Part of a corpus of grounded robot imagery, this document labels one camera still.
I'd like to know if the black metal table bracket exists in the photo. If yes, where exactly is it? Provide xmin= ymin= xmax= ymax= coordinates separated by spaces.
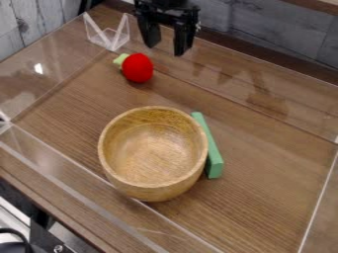
xmin=29 ymin=211 xmax=75 ymax=253

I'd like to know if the clear acrylic enclosure wall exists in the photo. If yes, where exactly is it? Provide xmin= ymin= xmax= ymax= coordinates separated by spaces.
xmin=0 ymin=8 xmax=338 ymax=253

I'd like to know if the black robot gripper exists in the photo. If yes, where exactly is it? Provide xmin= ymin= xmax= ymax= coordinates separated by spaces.
xmin=135 ymin=0 xmax=200 ymax=56

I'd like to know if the red felt strawberry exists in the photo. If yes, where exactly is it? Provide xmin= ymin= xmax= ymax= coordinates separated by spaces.
xmin=113 ymin=53 xmax=153 ymax=83

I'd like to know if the green rectangular block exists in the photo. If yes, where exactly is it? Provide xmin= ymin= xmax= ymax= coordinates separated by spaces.
xmin=191 ymin=112 xmax=224 ymax=179

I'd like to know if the wooden bowl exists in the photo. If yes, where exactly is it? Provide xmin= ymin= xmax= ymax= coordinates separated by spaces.
xmin=97 ymin=106 xmax=208 ymax=202

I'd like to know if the black cable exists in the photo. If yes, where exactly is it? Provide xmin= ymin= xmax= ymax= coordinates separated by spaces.
xmin=0 ymin=227 xmax=33 ymax=253

